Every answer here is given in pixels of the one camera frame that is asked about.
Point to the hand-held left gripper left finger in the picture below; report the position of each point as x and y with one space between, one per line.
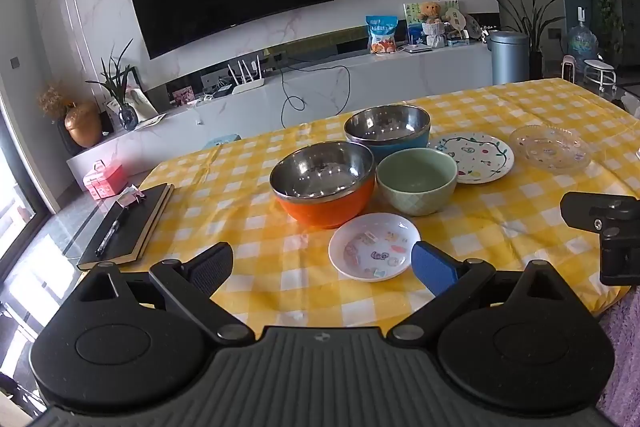
210 266

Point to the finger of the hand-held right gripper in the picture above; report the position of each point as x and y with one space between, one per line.
590 209

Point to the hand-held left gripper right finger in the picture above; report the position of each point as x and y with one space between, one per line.
432 268

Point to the small white sticker plate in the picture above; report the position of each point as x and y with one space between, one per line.
370 247

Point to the green ceramic bowl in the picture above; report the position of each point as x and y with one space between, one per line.
415 202

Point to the clear glass plate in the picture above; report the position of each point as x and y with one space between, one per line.
550 147

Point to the white fruit print plate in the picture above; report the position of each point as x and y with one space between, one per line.
480 157

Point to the orange steel bowl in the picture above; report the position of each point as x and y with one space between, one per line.
325 212

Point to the blue steel bowl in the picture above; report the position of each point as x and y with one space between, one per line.
387 127

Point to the yellow checked tablecloth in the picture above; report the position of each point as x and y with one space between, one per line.
240 227

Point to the black notebook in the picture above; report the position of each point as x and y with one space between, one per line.
135 227

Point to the black pen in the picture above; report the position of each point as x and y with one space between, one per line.
111 229

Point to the green plastic stool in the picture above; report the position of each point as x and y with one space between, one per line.
223 141

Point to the pink box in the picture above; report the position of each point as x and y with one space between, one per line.
105 182

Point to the white round stool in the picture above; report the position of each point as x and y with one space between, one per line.
600 69

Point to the small pink stool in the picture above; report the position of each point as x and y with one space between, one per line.
568 69

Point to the blue water bottle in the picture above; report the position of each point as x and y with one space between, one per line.
582 44

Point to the green plant in glass vase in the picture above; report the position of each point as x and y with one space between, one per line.
127 117

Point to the grey trash can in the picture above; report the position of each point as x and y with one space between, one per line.
507 59

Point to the white card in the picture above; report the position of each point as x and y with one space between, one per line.
145 104

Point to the white router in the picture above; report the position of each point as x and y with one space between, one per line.
247 84

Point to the tall potted plant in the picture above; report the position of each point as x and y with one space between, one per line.
532 32

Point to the copper vase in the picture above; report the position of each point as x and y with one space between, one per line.
82 127

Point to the dark cabinet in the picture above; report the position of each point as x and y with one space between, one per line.
630 17

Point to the white television cabinet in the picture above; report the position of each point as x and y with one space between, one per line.
320 92

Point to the decorative display plate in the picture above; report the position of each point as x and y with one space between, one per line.
473 28

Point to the white flat box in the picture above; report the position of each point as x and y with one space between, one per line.
417 49

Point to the dried flowers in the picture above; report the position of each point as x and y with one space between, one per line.
52 99

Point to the round paper fan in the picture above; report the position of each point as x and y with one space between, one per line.
456 22

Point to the blue snack bag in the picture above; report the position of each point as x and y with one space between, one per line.
382 37

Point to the teddy bear bouquet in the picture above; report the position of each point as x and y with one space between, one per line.
432 24

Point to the green picture board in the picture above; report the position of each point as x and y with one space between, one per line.
412 19

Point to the pink photo frame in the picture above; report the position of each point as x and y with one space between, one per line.
183 95

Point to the grey wall socket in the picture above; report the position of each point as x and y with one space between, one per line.
14 62

